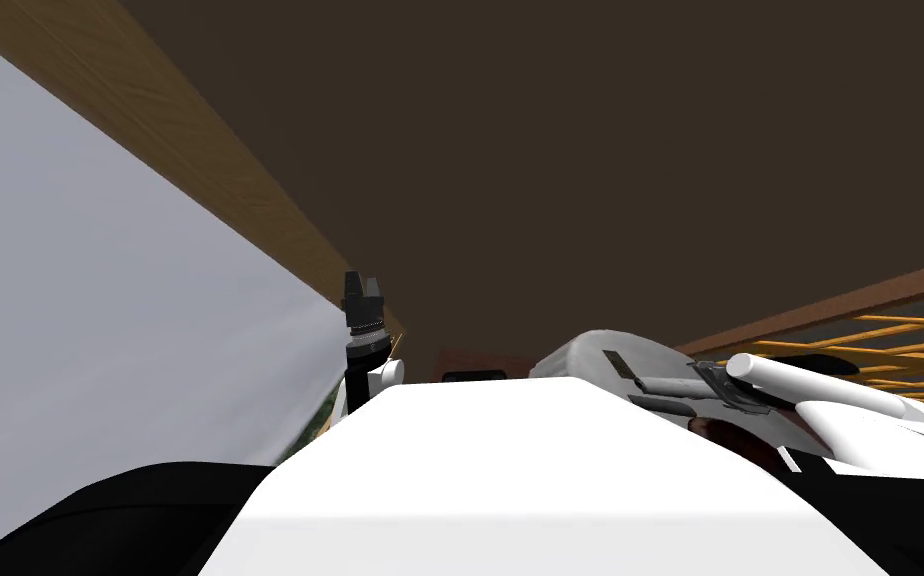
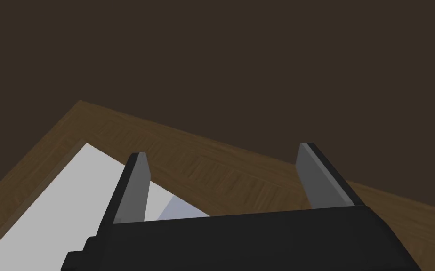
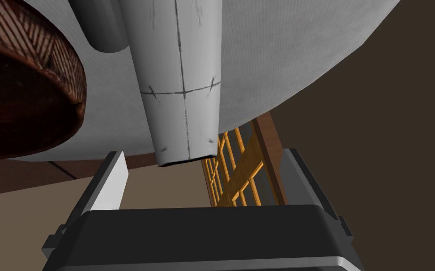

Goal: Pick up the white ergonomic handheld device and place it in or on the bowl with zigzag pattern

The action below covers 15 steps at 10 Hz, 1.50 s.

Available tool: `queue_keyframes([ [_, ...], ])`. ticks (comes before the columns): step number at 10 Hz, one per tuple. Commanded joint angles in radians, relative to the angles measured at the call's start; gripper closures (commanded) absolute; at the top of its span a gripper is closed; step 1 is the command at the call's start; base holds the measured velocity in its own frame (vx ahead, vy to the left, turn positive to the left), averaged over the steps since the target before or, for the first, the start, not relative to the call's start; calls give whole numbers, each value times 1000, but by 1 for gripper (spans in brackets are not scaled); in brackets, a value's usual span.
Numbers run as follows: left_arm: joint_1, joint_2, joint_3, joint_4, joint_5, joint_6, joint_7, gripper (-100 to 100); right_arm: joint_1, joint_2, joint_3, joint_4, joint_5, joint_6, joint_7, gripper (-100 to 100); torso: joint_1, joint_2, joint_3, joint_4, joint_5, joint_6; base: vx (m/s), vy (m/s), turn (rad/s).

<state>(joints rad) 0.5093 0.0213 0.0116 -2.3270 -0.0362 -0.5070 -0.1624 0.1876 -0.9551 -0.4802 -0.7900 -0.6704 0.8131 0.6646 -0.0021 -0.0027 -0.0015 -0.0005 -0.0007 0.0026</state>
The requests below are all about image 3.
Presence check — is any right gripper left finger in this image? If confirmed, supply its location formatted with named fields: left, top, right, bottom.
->
left=64, top=151, right=129, bottom=227

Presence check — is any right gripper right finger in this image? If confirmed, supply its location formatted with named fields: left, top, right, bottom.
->
left=277, top=148, right=342, bottom=221

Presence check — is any wooden door with glass panes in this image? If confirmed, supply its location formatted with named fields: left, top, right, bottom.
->
left=201, top=112, right=290, bottom=207

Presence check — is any brown round wicker basket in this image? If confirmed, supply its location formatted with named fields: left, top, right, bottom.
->
left=0, top=0, right=88, bottom=161

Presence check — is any white round table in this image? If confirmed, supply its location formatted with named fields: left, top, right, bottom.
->
left=8, top=0, right=401, bottom=168

